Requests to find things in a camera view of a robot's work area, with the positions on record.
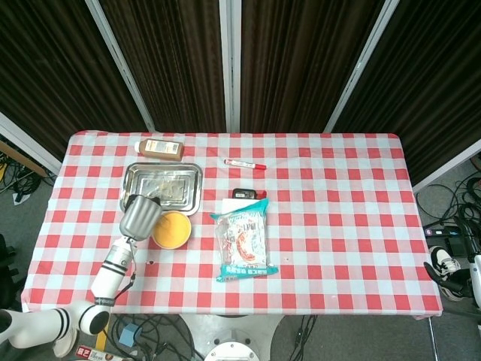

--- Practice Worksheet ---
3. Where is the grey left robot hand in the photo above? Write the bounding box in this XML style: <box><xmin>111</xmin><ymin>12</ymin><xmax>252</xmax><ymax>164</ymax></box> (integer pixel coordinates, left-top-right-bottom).
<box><xmin>119</xmin><ymin>194</ymin><xmax>162</xmax><ymax>241</ymax></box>

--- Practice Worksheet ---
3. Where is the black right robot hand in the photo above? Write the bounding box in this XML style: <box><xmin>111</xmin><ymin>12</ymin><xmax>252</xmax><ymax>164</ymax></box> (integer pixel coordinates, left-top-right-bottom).
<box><xmin>423</xmin><ymin>262</ymin><xmax>475</xmax><ymax>299</ymax></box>

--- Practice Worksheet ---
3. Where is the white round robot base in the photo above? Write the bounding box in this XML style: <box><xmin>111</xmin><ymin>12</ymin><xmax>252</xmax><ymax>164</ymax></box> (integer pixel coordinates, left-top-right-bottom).
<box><xmin>178</xmin><ymin>314</ymin><xmax>286</xmax><ymax>361</ymax></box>

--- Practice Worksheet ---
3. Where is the yellow-orange plastic bowl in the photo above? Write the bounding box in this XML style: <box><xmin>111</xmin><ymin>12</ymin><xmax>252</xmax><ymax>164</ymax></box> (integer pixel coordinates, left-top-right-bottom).
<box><xmin>151</xmin><ymin>210</ymin><xmax>194</xmax><ymax>250</ymax></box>

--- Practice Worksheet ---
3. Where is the black and white sneaker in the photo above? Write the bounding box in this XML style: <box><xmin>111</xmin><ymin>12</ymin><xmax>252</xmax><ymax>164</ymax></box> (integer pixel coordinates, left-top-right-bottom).
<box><xmin>429</xmin><ymin>246</ymin><xmax>465</xmax><ymax>302</ymax></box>

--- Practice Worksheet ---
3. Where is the black power strip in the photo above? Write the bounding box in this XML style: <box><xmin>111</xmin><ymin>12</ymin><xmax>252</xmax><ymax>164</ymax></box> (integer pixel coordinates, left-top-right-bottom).
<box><xmin>423</xmin><ymin>221</ymin><xmax>461</xmax><ymax>237</ymax></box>

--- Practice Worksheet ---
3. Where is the stainless steel tray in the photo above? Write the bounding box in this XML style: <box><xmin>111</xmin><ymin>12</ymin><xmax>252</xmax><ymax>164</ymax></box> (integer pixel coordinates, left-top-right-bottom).
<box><xmin>119</xmin><ymin>162</ymin><xmax>204</xmax><ymax>217</ymax></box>

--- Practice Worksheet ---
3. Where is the brown bottle with white cap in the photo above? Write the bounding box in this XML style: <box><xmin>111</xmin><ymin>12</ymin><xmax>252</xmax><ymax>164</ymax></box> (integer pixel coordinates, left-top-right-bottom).
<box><xmin>134</xmin><ymin>138</ymin><xmax>186</xmax><ymax>162</ymax></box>

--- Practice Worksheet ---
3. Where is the white flat card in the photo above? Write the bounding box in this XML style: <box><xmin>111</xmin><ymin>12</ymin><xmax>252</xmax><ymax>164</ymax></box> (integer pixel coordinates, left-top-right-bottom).
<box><xmin>221</xmin><ymin>197</ymin><xmax>260</xmax><ymax>216</ymax></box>

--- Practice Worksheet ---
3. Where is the teal and clear snack bag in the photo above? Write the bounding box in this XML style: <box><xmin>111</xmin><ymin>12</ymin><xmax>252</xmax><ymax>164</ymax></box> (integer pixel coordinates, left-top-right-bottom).
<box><xmin>209</xmin><ymin>198</ymin><xmax>280</xmax><ymax>283</ymax></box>

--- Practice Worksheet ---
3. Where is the black small device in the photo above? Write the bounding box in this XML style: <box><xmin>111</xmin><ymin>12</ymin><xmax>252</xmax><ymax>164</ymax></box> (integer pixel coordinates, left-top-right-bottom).
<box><xmin>231</xmin><ymin>188</ymin><xmax>260</xmax><ymax>200</ymax></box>

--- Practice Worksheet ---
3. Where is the red and white marker pen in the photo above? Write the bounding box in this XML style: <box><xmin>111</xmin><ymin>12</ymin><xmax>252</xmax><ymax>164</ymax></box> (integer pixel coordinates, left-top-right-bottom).
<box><xmin>223</xmin><ymin>158</ymin><xmax>268</xmax><ymax>171</ymax></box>

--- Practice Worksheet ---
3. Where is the small blue box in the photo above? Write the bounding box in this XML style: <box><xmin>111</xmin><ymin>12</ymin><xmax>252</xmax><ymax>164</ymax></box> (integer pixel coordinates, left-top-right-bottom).
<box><xmin>119</xmin><ymin>323</ymin><xmax>142</xmax><ymax>347</ymax></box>

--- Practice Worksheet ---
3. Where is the red white checkered tablecloth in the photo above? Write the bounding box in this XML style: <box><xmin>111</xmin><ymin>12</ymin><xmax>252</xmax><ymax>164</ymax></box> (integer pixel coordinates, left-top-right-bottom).
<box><xmin>20</xmin><ymin>130</ymin><xmax>444</xmax><ymax>320</ymax></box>

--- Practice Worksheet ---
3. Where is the brown wooden plank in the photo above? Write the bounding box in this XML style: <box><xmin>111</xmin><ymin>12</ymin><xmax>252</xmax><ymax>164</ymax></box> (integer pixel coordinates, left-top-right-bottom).
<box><xmin>0</xmin><ymin>141</ymin><xmax>48</xmax><ymax>177</ymax></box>

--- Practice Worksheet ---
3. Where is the red and white carton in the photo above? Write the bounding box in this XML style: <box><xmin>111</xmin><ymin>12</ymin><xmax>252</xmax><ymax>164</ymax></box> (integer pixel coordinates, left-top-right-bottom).
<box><xmin>76</xmin><ymin>345</ymin><xmax>132</xmax><ymax>361</ymax></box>

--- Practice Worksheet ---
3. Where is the black office chair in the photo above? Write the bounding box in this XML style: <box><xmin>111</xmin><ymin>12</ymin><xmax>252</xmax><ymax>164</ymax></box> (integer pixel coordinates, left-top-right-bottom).
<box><xmin>0</xmin><ymin>233</ymin><xmax>19</xmax><ymax>306</ymax></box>

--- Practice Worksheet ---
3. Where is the dark brown curtain panel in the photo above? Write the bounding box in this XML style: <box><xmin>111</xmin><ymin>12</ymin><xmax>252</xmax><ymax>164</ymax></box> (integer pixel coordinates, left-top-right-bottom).
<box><xmin>332</xmin><ymin>0</ymin><xmax>481</xmax><ymax>185</ymax></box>
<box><xmin>100</xmin><ymin>0</ymin><xmax>228</xmax><ymax>133</ymax></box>
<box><xmin>239</xmin><ymin>0</ymin><xmax>388</xmax><ymax>133</ymax></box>
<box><xmin>0</xmin><ymin>0</ymin><xmax>148</xmax><ymax>162</ymax></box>

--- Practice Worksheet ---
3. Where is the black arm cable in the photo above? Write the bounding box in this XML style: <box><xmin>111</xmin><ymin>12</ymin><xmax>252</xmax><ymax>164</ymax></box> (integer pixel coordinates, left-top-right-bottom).
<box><xmin>112</xmin><ymin>237</ymin><xmax>137</xmax><ymax>302</ymax></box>

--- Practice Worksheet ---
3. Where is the black floor cable bundle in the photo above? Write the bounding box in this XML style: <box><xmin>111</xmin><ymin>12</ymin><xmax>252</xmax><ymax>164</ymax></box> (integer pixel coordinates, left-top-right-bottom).
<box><xmin>416</xmin><ymin>171</ymin><xmax>481</xmax><ymax>234</ymax></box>
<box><xmin>288</xmin><ymin>314</ymin><xmax>320</xmax><ymax>360</ymax></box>
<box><xmin>107</xmin><ymin>314</ymin><xmax>204</xmax><ymax>361</ymax></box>
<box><xmin>0</xmin><ymin>150</ymin><xmax>56</xmax><ymax>206</ymax></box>

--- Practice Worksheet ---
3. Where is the white partition post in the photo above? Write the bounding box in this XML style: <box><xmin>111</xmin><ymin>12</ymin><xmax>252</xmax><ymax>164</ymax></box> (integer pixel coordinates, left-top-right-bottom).
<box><xmin>411</xmin><ymin>138</ymin><xmax>481</xmax><ymax>193</ymax></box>
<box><xmin>219</xmin><ymin>0</ymin><xmax>241</xmax><ymax>133</ymax></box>
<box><xmin>0</xmin><ymin>111</ymin><xmax>63</xmax><ymax>174</ymax></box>
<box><xmin>323</xmin><ymin>0</ymin><xmax>400</xmax><ymax>133</ymax></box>
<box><xmin>85</xmin><ymin>0</ymin><xmax>156</xmax><ymax>132</ymax></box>

